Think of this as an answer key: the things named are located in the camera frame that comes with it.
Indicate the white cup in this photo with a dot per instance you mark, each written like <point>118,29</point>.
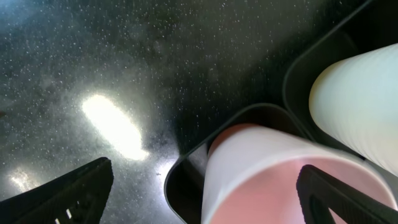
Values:
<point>357,102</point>

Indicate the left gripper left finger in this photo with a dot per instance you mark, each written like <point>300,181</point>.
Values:
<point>68,193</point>

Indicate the pink cup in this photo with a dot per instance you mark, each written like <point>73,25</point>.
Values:
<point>248,174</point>

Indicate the black tray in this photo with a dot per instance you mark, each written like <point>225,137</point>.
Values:
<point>183,193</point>
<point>298,77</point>

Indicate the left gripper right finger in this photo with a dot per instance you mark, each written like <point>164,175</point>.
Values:
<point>348,199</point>

